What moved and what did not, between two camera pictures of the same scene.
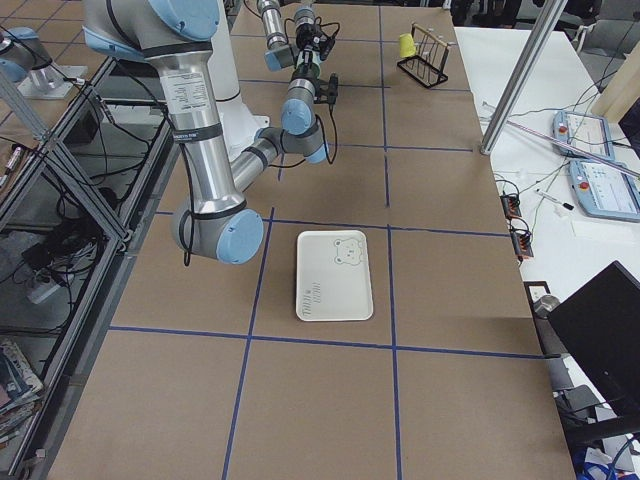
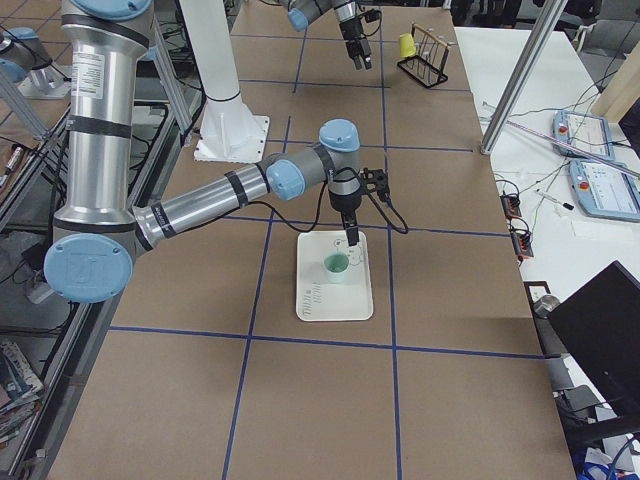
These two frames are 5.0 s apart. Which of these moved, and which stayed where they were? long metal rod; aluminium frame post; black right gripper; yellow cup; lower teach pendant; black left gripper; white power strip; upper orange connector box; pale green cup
Moved: black left gripper; pale green cup; black right gripper
Stayed: upper orange connector box; aluminium frame post; white power strip; lower teach pendant; yellow cup; long metal rod
